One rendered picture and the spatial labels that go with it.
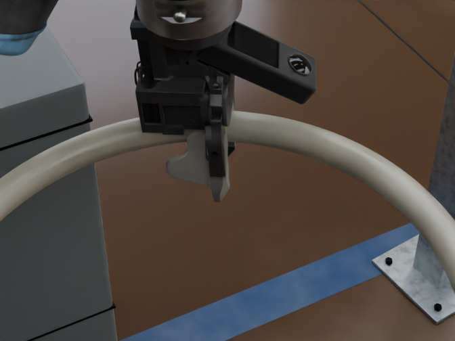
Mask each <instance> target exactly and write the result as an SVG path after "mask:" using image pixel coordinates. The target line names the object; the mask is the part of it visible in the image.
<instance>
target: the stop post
mask: <svg viewBox="0 0 455 341"><path fill-rule="evenodd" d="M428 192H429V193H430V194H431V195H432V196H433V197H434V198H435V199H436V200H437V201H438V202H439V203H440V204H441V205H442V206H443V207H444V208H445V209H446V210H447V211H448V213H449V214H450V215H451V216H452V218H453V219H454V220H455V53H454V60H453V64H452V70H451V74H450V80H449V84H448V91H447V95H446V101H445V105H444V109H443V115H442V119H441V126H440V130H439V136H438V140H437V146H436V150H435V157H434V161H433V167H432V171H431V177H430V181H429V187H428ZM372 264H373V265H374V266H375V267H376V268H377V269H378V270H380V271H381V272H382V273H383V274H384V275H385V276H386V277H387V278H388V279H389V280H390V281H391V282H392V283H393V284H394V285H395V286H396V287H397V288H399V289H400V290H401V291H402V292H403V293H404V294H405V295H406V296H407V297H408V298H409V299H410V300H411V301H412V302H413V303H414V304H415V305H416V306H417V307H418V308H419V309H420V310H421V311H422V312H423V313H424V314H425V315H426V316H427V317H428V318H429V319H430V320H431V321H432V322H434V323H435V324H436V325H437V324H438V323H440V322H442V321H443V320H445V319H447V318H448V317H450V316H452V315H453V314H455V293H454V291H453V288H452V285H451V283H450V280H449V279H448V276H447V275H446V272H445V271H444V269H443V267H442V265H441V263H440V261H439V259H438V258H437V256H436V255H435V253H434V251H433V250H432V248H431V247H430V245H429V244H428V243H427V241H426V240H425V238H424V237H423V236H422V235H421V234H420V233H419V234H418V235H417V236H415V237H413V238H411V239H410V240H408V241H406V242H404V243H402V244H400V245H398V246H397V247H395V248H393V249H391V250H390V251H388V252H386V253H384V254H382V255H380V256H378V257H376V258H375V259H373V260H372Z"/></svg>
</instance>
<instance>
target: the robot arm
mask: <svg viewBox="0 0 455 341"><path fill-rule="evenodd" d="M57 2H58V0H0V54H1V55H9V56H15V55H21V54H23V53H25V52H27V51H28V50H29V49H30V47H31V45H32V44H33V43H34V41H35V39H36V38H37V36H38V35H39V34H40V33H41V32H43V31H44V29H45V27H46V26H47V19H48V18H49V16H50V14H51V13H52V11H53V9H54V7H55V6H56V4H57ZM241 9H242V0H136V5H135V11H134V17H133V19H132V21H131V25H130V31H131V39H132V40H137V46H138V50H139V58H140V61H139V62H138V63H137V66H136V69H135V72H134V79H135V84H136V86H137V87H136V90H135V94H136V99H137V106H138V111H139V119H140V122H141V127H142V132H143V133H162V134H163V135H184V131H185V129H198V130H195V131H192V132H191V133H190V134H189V135H188V138H187V150H186V151H185V152H184V153H183V154H180V155H178V156H176V157H173V158H171V159H169V160H167V163H166V170H167V172H168V174H169V175H171V176H172V177H174V178H177V179H182V180H185V181H190V182H193V183H198V184H201V185H206V186H207V187H209V188H210V189H211V191H212V195H213V199H214V201H215V202H220V201H222V199H223V197H224V196H225V194H226V193H227V192H228V190H229V188H230V180H229V165H228V156H229V155H230V154H231V153H232V152H233V151H234V150H235V146H236V142H229V141H228V134H225V127H228V126H229V125H230V119H231V113H232V111H235V97H234V83H235V75H236V76H238V77H240V78H243V79H244V80H246V81H249V82H251V83H254V84H256V85H258V86H260V87H263V88H264V89H267V90H269V91H272V92H274V93H276V94H278V95H281V96H282V97H285V98H287V99H290V100H292V101H294V102H297V103H298V104H305V103H306V102H307V101H308V100H309V99H310V98H311V96H312V95H313V94H314V93H315V92H316V59H315V58H314V57H313V56H311V55H309V54H307V53H304V52H302V51H300V50H298V49H295V48H294V47H291V46H290V45H287V44H285V43H283V42H281V41H279V40H276V39H274V38H272V37H270V36H268V35H265V34H263V33H262V32H259V31H258V30H255V29H253V28H251V27H249V26H246V25H244V24H242V23H240V22H237V21H236V19H237V18H238V16H239V14H240V12H241ZM138 64H140V66H139V67H138ZM136 73H137V74H138V81H137V77H136ZM143 76H144V77H143ZM204 126H205V131H204ZM207 151H208V155H207Z"/></svg>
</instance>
